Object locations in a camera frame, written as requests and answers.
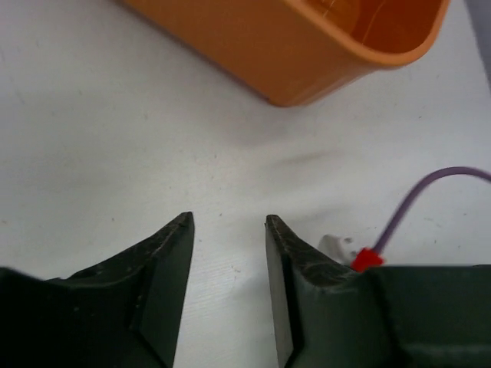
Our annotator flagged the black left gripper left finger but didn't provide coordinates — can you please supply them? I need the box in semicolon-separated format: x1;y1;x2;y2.
1;212;194;367

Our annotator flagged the silver wrist camera red connector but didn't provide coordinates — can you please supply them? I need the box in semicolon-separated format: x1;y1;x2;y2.
318;234;386;274

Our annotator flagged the orange plastic bin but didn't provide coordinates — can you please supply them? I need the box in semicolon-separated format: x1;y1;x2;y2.
126;0;449;107

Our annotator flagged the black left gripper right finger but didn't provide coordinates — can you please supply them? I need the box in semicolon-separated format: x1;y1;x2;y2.
265;215;490;367

